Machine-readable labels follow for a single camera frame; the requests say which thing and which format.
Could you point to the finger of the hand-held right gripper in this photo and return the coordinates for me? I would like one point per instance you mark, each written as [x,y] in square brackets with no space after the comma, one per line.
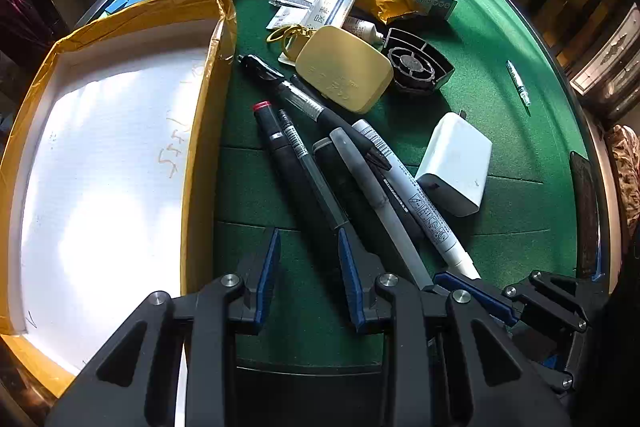
[555,369]
[495,307]

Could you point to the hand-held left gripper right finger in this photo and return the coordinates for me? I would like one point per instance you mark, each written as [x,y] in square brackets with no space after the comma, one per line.
[350,279]

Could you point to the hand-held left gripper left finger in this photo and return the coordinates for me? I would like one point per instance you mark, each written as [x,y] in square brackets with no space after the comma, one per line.
[269,267]

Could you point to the slim grey pen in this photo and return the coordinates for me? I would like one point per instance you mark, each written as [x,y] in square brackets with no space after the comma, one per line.
[380,207]

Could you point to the black pen with red cap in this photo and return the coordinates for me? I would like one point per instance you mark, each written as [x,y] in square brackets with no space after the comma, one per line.
[290,177]

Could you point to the thick black marker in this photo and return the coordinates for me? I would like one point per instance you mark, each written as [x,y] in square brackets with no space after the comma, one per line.
[340,187]

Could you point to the white paint marker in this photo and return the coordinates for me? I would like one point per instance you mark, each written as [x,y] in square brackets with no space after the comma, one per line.
[417,199]

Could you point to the slim clear gel pen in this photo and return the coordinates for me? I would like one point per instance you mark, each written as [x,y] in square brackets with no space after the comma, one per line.
[300,152]

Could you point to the white charger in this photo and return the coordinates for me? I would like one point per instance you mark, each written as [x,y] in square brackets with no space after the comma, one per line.
[455,162]

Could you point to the clear-barrel pen with black cap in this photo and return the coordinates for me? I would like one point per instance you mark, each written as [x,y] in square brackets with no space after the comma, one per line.
[300,96]

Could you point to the yellow-taped cardboard box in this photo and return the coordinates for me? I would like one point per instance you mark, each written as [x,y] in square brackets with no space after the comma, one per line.
[100,157]

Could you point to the yellow plastic case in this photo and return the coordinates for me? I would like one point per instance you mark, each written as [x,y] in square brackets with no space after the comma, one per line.
[342,67]

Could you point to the black fan housing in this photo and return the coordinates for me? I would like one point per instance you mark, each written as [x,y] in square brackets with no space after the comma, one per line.
[415,62]

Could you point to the black smartphone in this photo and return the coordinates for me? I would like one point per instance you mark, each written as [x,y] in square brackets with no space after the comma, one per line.
[585,207]

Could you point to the floral cloth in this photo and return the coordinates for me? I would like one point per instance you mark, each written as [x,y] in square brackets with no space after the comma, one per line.
[625,172]

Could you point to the small white pen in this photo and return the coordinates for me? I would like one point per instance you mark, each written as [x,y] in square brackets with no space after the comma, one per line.
[517,82]

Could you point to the white paper leaflet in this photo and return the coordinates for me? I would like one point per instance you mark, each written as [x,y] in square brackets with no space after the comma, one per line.
[287,17]

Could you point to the white ointment tube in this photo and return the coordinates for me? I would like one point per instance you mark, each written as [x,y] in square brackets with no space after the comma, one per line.
[357,27]

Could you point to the silver decorated cabinet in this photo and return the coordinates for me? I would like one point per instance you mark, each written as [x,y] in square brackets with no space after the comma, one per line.
[605,57]

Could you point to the yellow padded envelope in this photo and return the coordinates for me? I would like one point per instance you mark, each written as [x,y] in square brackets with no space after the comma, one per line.
[390,4]

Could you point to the dark red cloth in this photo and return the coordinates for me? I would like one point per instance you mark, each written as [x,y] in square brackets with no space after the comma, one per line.
[20,17]

